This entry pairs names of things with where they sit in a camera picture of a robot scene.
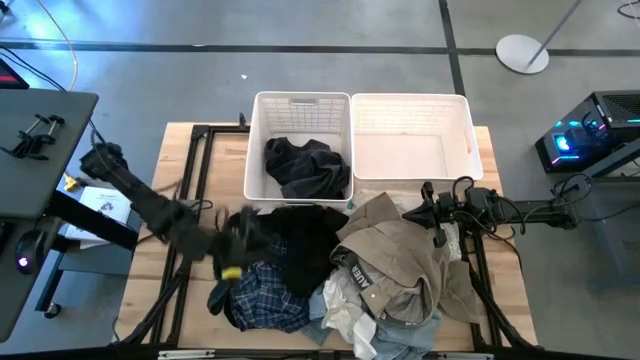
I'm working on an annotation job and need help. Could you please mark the white paper booklet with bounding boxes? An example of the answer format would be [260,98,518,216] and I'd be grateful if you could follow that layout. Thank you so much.
[63,185,135,250]

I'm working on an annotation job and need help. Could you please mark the grey metal frame desk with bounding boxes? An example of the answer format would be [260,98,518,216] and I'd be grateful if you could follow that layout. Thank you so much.
[549,134,640,296]

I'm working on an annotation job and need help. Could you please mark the white floor cable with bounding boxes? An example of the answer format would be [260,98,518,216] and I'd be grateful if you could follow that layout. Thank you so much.
[33,0,80,93]

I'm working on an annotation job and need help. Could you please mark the black side desk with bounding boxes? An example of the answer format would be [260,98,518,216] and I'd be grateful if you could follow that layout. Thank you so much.
[0,88,140,344]

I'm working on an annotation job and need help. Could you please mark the black computer mouse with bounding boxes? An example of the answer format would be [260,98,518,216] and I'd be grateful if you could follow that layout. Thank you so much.
[13,228,47,276]

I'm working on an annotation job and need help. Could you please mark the khaki tan garment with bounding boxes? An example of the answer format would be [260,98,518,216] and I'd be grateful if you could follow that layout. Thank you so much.
[331,192,482,326]

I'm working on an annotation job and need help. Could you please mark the red lit screen device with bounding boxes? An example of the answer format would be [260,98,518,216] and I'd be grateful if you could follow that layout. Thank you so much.
[0,58,30,91]

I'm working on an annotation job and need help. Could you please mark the left white laundry basket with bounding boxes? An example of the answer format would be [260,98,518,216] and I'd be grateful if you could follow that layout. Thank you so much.
[243,90,355,207]

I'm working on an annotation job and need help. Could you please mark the black crumpled garment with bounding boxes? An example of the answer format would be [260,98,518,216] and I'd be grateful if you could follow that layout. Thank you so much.
[263,136,351,201]

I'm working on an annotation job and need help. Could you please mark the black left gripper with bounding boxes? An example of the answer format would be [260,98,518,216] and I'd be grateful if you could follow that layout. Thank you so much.
[207,204,264,282]

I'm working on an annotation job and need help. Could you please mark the blue plaid shirt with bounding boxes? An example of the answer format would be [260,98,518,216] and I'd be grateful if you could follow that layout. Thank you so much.
[222,234,312,334]

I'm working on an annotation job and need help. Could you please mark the white mesh basket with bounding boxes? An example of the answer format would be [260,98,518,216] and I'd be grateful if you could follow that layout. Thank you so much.
[351,92,485,182]

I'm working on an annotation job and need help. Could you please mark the black clamp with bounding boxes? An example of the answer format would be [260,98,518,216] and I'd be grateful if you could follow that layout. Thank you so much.
[0,113,66,162]

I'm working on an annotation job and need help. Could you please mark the white cloth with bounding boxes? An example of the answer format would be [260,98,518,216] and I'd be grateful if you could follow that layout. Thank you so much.
[442,222,464,264]

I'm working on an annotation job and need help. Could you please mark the grey shorts lettered waistband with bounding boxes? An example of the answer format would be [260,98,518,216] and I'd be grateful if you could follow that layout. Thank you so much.
[332,248,436,327]

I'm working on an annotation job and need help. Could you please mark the black floor cable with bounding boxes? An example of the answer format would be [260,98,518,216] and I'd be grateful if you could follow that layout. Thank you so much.
[0,43,67,93]

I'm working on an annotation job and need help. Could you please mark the black computer case coloured lights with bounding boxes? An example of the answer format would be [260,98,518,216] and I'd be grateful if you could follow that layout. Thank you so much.
[533,89,640,175]

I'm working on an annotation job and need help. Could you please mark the round base pole stand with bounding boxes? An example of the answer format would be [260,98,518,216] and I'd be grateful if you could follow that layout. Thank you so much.
[494,0,585,76]

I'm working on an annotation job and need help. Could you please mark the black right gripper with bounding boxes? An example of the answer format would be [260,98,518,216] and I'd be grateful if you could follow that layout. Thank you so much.
[402,181,496,250]

